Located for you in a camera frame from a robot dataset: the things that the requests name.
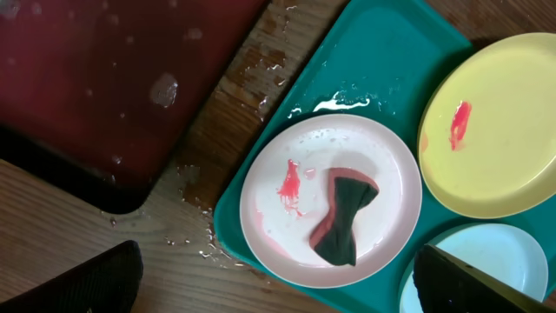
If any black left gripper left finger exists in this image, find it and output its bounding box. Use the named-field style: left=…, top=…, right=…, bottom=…
left=1, top=240, right=143, bottom=313

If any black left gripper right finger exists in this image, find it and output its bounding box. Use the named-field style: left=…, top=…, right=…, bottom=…
left=414, top=244, right=552, bottom=313

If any white plate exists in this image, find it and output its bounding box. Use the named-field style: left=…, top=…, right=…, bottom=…
left=240, top=114, right=422, bottom=289

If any dark red water tray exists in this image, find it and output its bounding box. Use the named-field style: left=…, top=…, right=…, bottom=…
left=1, top=0, right=264, bottom=214

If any teal plastic serving tray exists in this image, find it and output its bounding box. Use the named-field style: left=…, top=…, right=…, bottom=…
left=215, top=0, right=555, bottom=312

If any light blue plate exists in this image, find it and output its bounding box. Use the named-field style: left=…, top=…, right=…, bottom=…
left=400, top=223, right=549, bottom=313

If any yellow-green plate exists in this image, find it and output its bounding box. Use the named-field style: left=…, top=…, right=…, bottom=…
left=418, top=32, right=555, bottom=219

